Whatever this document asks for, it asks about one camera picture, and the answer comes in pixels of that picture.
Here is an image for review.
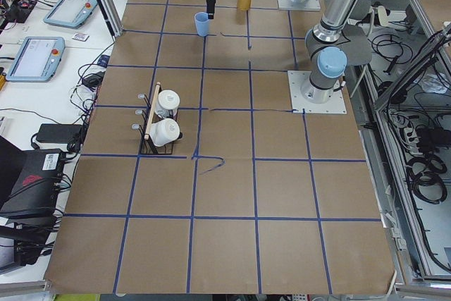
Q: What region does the black wire mug rack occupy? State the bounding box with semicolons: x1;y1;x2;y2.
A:
132;88;183;155

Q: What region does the wooden rack handle rod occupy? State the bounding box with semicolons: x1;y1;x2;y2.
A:
144;82;161;140

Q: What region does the far teach pendant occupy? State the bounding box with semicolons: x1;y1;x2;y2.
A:
43;0;97;28

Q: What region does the white mug rear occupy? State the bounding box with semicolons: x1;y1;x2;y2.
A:
155;90;180;118

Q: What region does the white mug front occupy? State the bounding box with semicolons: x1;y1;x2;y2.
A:
150;118;183;147

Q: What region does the near teach pendant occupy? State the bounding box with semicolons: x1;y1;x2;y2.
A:
6;37;66;82

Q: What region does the black power adapter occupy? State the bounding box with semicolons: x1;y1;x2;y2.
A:
36;124;82;144

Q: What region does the teach pendant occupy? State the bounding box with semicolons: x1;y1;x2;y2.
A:
6;37;66;82
43;0;97;28

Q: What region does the white mug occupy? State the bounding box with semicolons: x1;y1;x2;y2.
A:
150;118;183;147
155;90;180;118

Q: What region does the light blue cup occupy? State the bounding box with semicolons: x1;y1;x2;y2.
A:
194;12;209;37

